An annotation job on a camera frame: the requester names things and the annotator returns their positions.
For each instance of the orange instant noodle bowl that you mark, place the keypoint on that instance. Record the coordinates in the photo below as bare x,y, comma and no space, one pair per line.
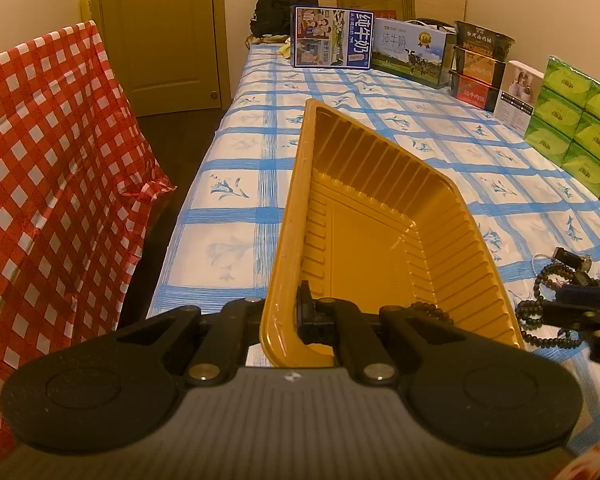
477,67

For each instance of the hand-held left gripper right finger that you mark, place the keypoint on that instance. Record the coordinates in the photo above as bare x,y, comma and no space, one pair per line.
305,317

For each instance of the stack of green tissue packs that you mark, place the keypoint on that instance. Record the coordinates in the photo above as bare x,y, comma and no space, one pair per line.
570,120

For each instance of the black bag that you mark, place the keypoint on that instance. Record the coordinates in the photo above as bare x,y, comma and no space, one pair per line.
272,15

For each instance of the yellow wall fixture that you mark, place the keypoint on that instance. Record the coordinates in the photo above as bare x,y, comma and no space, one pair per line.
85,7

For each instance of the white product box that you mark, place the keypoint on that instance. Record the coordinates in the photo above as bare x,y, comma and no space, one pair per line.
517,95

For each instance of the olive wooden door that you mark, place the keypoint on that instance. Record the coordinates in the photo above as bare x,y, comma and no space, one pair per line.
165,35

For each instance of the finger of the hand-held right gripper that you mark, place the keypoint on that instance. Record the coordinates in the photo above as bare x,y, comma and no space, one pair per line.
582,297
572,260

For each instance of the green cow milk box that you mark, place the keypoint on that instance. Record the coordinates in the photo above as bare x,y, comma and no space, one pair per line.
410,52

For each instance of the golden plastic tray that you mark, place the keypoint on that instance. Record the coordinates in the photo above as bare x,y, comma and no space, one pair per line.
370,220

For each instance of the blue checked bed sheet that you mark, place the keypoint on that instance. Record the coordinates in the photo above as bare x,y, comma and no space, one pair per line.
240,145

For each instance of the red checkered cloth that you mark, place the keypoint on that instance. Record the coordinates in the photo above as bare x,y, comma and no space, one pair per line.
55,185

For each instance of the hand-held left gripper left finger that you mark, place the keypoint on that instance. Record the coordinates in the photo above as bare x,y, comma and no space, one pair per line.
240,321

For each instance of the blue milk carton box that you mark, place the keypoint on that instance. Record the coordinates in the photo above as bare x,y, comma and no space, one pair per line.
330,37

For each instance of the red instant noodle bowl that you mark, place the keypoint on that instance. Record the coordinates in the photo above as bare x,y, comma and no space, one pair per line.
475,92

